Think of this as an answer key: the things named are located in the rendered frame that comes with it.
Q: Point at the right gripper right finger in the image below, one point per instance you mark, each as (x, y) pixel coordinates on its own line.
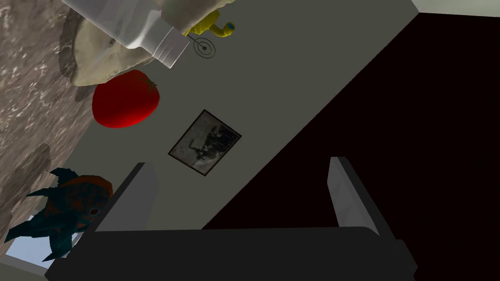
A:
(349, 195)

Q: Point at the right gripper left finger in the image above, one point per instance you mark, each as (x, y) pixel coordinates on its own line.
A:
(131, 203)

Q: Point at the dark blue orange fish toy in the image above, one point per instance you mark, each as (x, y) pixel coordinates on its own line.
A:
(70, 210)

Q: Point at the red tomato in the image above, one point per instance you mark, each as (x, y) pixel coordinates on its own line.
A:
(125, 99)

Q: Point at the clear plastic bottle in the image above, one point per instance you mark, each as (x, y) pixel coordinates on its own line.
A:
(133, 23)

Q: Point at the yellow toy figure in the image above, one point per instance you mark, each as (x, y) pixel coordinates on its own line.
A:
(213, 26)

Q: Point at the black framed wall picture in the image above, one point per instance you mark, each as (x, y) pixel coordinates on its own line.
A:
(205, 142)

